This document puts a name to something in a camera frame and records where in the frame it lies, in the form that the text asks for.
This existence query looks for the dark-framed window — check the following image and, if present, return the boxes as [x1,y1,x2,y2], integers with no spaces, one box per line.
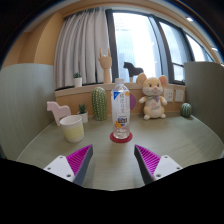
[105,8,214,85]

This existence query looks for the black horse figurine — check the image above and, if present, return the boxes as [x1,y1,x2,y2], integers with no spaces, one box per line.
[122,61,145,83]

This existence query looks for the clear plastic drink bottle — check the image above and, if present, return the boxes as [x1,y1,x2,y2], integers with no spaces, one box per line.
[110,78,132,140]

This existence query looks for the beige mouse plush toy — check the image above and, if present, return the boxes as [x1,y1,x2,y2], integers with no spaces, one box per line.
[135,72,169,121]

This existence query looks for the white wall power outlet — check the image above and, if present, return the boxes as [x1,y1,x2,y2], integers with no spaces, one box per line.
[163,88,175,103]
[174,89,185,103]

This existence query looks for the pink horse figurine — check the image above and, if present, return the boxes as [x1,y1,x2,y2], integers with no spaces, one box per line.
[46,101,72,127]

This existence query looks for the flat round red coaster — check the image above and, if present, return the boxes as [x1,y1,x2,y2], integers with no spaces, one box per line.
[109,131,134,144]

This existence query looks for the small plant in white pot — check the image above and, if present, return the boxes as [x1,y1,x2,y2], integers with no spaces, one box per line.
[77,103,89,124]
[72,71,83,88]

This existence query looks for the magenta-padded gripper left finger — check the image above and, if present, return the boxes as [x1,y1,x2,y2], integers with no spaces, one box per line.
[43,144,95,187]

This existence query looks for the tall green ceramic cactus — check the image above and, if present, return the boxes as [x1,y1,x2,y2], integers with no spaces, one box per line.
[91,86,109,122]

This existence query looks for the pale yellow paper cup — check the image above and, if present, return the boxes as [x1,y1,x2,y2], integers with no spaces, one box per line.
[59,114,85,144]

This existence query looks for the round green ceramic cactus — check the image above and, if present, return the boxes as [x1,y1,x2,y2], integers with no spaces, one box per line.
[180,102,193,118]

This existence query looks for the ceiling lights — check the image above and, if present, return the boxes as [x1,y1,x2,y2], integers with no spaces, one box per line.
[185,16,219,52]

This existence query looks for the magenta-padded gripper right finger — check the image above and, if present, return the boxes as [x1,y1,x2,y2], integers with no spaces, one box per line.
[134,144,184,186]

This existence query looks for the large grey-green desk partition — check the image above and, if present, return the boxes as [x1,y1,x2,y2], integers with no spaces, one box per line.
[184,61,224,141]

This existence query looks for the white pleated curtain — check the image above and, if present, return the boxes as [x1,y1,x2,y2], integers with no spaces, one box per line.
[53,7,112,90]

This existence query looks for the wooden hand model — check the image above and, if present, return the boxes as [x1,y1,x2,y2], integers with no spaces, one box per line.
[97,47,113,84]

